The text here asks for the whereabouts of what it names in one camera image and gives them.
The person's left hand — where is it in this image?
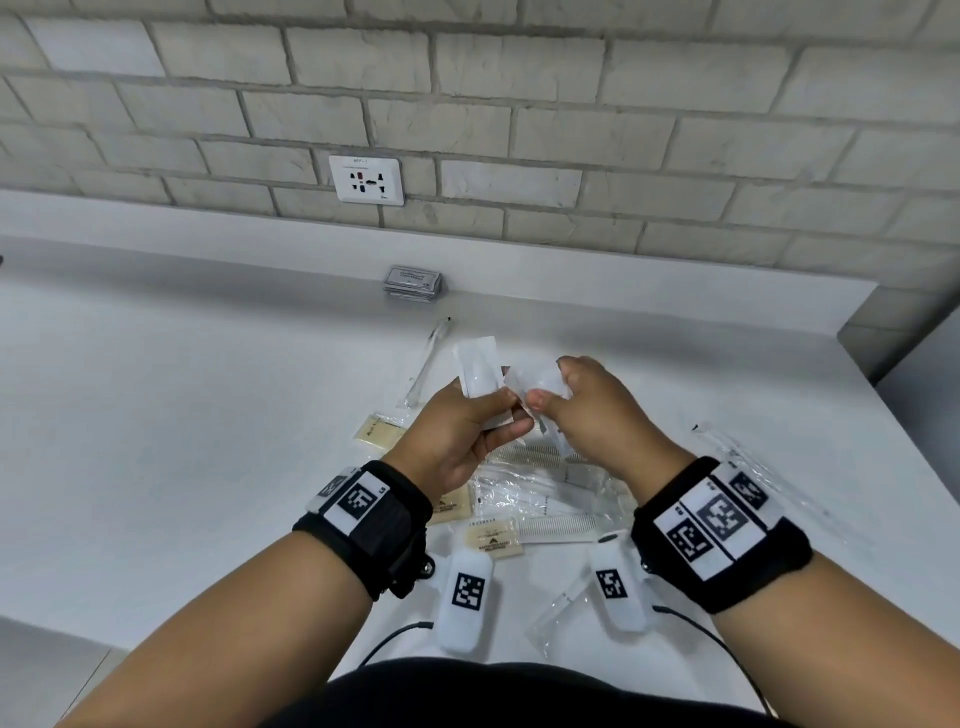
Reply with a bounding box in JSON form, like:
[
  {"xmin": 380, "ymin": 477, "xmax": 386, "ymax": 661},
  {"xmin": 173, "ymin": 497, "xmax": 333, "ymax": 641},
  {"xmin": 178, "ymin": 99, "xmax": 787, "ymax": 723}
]
[{"xmin": 382, "ymin": 378, "xmax": 536, "ymax": 498}]

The person's right hand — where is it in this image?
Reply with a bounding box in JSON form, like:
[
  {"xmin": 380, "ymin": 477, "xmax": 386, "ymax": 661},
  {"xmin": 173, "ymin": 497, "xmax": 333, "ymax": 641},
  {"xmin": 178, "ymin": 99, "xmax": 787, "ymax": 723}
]
[{"xmin": 525, "ymin": 356, "xmax": 696, "ymax": 505}]

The clear plastic packet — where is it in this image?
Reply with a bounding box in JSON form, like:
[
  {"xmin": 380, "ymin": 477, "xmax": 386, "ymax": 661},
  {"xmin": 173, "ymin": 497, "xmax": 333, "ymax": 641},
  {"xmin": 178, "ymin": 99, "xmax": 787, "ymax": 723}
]
[{"xmin": 501, "ymin": 357, "xmax": 577, "ymax": 455}]

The white paper sachet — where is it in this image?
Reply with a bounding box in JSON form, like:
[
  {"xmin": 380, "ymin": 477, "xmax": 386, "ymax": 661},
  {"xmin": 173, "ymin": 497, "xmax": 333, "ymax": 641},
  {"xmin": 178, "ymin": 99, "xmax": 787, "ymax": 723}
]
[{"xmin": 453, "ymin": 337, "xmax": 510, "ymax": 433}]

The person's right forearm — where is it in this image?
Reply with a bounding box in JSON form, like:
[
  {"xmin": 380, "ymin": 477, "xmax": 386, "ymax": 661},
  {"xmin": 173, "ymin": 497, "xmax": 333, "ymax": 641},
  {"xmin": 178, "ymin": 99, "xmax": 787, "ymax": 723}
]
[{"xmin": 708, "ymin": 551, "xmax": 960, "ymax": 728}]

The person's left forearm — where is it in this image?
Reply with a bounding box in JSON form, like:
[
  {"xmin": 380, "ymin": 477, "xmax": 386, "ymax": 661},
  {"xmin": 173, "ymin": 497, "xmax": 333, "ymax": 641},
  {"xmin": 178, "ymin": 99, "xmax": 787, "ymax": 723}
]
[{"xmin": 56, "ymin": 523, "xmax": 376, "ymax": 728}]

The white comb in clear wrapper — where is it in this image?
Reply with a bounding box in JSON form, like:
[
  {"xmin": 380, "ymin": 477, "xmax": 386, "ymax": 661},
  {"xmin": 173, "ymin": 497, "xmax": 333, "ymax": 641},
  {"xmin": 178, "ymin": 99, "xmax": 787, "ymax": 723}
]
[{"xmin": 483, "ymin": 438, "xmax": 579, "ymax": 472}]

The beige sachet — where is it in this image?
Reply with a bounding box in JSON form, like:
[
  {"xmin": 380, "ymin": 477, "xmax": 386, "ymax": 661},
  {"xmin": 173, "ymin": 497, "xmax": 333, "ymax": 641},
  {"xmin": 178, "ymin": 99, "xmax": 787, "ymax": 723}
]
[
  {"xmin": 354, "ymin": 412, "xmax": 406, "ymax": 451},
  {"xmin": 427, "ymin": 483, "xmax": 475, "ymax": 525}
]

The white comb with beige label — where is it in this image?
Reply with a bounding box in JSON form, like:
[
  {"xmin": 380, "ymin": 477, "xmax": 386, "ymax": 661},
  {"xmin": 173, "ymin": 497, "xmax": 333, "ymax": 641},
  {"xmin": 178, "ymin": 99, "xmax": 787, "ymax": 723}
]
[{"xmin": 463, "ymin": 513, "xmax": 601, "ymax": 560}]

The toothbrush in clear wrapper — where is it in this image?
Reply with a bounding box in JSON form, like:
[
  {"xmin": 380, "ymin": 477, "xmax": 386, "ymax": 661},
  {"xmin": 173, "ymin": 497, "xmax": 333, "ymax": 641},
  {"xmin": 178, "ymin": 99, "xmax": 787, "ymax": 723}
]
[
  {"xmin": 690, "ymin": 420, "xmax": 875, "ymax": 547},
  {"xmin": 397, "ymin": 315, "xmax": 453, "ymax": 412}
]

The black left wristband with markers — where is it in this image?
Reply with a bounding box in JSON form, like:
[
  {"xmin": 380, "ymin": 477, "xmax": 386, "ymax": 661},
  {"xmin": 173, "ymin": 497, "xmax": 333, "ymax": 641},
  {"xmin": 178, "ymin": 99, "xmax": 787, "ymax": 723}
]
[{"xmin": 292, "ymin": 459, "xmax": 435, "ymax": 602}]

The black wristband with markers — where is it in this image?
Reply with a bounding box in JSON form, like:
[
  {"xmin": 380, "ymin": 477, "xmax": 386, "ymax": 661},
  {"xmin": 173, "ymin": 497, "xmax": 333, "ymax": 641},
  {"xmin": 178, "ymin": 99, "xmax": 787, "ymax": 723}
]
[
  {"xmin": 292, "ymin": 459, "xmax": 435, "ymax": 602},
  {"xmin": 630, "ymin": 455, "xmax": 816, "ymax": 617}
]

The stack of grey packets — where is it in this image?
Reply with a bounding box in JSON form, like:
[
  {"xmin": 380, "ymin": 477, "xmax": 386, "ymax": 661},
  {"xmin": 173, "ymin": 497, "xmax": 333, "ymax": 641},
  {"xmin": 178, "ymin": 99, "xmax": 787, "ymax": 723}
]
[{"xmin": 381, "ymin": 264, "xmax": 445, "ymax": 303}]

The small clear plastic wrapper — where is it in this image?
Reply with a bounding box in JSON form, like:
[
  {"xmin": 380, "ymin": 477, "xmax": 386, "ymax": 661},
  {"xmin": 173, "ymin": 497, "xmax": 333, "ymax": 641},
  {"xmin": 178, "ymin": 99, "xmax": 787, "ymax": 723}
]
[{"xmin": 527, "ymin": 576, "xmax": 594, "ymax": 648}]

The black right wristband with markers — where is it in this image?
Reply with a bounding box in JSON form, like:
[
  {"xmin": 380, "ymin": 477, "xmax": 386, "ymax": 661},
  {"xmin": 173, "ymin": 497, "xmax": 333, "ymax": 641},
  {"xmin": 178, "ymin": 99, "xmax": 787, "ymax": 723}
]
[{"xmin": 630, "ymin": 455, "xmax": 816, "ymax": 617}]

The person's black clothing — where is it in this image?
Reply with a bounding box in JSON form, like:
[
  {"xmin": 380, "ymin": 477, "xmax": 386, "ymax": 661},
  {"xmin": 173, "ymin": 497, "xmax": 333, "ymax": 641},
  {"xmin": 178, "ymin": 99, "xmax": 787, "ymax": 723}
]
[{"xmin": 262, "ymin": 657, "xmax": 798, "ymax": 728}]

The white left wrist camera module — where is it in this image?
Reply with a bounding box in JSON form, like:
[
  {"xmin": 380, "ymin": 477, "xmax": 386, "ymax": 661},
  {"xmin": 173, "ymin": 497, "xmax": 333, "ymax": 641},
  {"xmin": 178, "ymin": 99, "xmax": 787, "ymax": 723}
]
[{"xmin": 435, "ymin": 551, "xmax": 496, "ymax": 654}]

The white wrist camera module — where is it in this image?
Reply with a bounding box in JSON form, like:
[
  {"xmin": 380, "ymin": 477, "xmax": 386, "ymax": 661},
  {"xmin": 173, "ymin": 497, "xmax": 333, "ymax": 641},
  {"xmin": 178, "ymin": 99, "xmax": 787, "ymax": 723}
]
[
  {"xmin": 435, "ymin": 551, "xmax": 496, "ymax": 654},
  {"xmin": 586, "ymin": 529, "xmax": 649, "ymax": 633}
]

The white right wrist camera module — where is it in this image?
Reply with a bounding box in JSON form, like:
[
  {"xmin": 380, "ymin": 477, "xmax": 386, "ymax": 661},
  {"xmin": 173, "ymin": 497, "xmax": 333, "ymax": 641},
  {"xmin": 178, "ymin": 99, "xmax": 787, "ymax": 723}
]
[{"xmin": 586, "ymin": 529, "xmax": 649, "ymax": 633}]

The black cable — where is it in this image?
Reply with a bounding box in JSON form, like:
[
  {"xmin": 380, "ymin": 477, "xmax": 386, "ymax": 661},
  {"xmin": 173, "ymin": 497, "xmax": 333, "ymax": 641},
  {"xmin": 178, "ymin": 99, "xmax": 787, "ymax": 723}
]
[
  {"xmin": 651, "ymin": 604, "xmax": 772, "ymax": 715},
  {"xmin": 358, "ymin": 620, "xmax": 435, "ymax": 669}
]

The white wall socket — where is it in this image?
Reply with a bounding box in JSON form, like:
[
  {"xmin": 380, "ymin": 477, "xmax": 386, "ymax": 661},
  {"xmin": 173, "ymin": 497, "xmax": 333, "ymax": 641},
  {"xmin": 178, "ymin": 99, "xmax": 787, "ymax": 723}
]
[{"xmin": 328, "ymin": 153, "xmax": 406, "ymax": 208}]

